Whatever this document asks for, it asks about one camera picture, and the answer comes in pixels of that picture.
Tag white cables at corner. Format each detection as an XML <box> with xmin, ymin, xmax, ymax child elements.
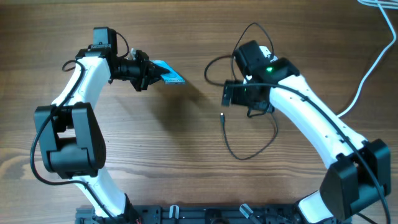
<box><xmin>356</xmin><ymin>0</ymin><xmax>398</xmax><ymax>10</ymax></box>

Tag white power strip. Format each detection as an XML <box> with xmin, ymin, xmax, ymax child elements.
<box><xmin>259</xmin><ymin>46</ymin><xmax>278</xmax><ymax>62</ymax></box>

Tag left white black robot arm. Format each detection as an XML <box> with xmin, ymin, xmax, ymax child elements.
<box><xmin>30</xmin><ymin>27</ymin><xmax>174</xmax><ymax>223</ymax></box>

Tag black USB charging cable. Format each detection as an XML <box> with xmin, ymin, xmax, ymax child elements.
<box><xmin>220</xmin><ymin>22</ymin><xmax>279</xmax><ymax>161</ymax></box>

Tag blue Galaxy smartphone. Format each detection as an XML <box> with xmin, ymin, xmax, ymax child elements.
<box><xmin>151</xmin><ymin>60</ymin><xmax>185</xmax><ymax>85</ymax></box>

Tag white power strip cord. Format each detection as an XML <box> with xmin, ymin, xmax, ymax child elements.
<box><xmin>336</xmin><ymin>0</ymin><xmax>398</xmax><ymax>119</ymax></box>

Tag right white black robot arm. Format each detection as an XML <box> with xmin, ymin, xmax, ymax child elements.
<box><xmin>222</xmin><ymin>40</ymin><xmax>391</xmax><ymax>223</ymax></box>

